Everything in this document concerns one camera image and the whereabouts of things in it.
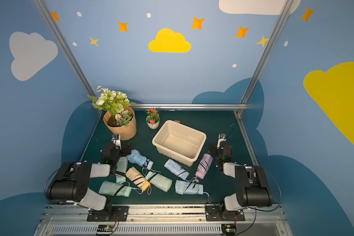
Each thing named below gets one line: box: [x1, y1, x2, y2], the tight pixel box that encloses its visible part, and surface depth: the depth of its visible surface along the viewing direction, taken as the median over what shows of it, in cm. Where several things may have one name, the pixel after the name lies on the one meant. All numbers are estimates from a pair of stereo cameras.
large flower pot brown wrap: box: [87, 86, 137, 141], surface depth 91 cm
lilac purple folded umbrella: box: [195, 152, 214, 183], surface depth 90 cm
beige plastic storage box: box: [151, 119, 207, 167], surface depth 95 cm
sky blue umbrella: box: [126, 148, 154, 171], surface depth 92 cm
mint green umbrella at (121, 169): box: [115, 156, 129, 184], surface depth 87 cm
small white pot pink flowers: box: [144, 107, 161, 130], surface depth 103 cm
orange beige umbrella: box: [125, 166, 151, 192], surface depth 85 cm
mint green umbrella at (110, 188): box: [98, 180, 133, 198], surface depth 81 cm
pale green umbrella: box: [145, 171, 173, 193], surface depth 85 cm
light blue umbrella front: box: [175, 179, 204, 196], surface depth 82 cm
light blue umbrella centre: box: [164, 158, 190, 181], surface depth 89 cm
